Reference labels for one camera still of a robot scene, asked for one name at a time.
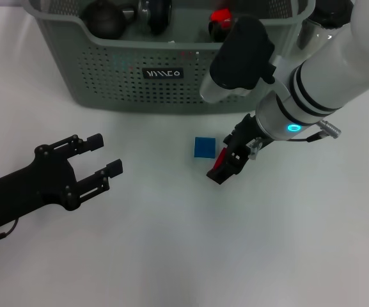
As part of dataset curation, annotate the glass carafe with black lid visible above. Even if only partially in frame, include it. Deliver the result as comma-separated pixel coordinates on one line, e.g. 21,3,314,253
295,0,354,61

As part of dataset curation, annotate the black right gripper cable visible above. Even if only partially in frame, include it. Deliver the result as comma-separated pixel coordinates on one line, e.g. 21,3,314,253
286,131,326,143

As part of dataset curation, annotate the dark clay teapot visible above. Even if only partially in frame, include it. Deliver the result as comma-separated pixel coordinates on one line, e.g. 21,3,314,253
81,0,137,41

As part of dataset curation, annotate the grey-green perforated storage bin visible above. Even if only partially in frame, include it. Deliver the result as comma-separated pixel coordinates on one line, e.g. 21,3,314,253
27,0,316,115

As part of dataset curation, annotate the dark red long toy brick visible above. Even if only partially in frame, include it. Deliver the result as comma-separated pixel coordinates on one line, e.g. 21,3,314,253
214,147,228,170

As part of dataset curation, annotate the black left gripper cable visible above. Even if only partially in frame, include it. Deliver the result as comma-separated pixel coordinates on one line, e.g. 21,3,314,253
0,219,20,246

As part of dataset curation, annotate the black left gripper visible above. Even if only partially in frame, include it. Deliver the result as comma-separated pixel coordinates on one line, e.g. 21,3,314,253
0,132,123,228

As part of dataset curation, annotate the silver right arm cable plug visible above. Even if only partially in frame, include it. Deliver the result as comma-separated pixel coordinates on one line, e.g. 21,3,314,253
317,118,342,138

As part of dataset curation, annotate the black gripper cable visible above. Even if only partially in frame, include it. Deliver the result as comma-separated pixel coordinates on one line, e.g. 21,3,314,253
0,219,20,246
286,131,326,143

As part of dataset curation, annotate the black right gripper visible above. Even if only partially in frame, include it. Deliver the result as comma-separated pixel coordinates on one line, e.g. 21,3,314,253
206,113,271,186

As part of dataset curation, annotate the large red toy brick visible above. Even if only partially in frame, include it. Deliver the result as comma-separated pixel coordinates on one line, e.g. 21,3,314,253
210,8,233,23

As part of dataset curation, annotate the silver right gripper cable connector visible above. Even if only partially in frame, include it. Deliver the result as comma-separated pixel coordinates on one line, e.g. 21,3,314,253
249,137,264,161

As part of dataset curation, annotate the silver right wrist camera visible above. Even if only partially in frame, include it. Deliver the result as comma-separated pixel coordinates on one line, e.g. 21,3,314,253
199,15,277,104

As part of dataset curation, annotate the blue square toy plate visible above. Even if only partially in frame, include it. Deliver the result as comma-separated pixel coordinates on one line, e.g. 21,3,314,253
192,136,217,159

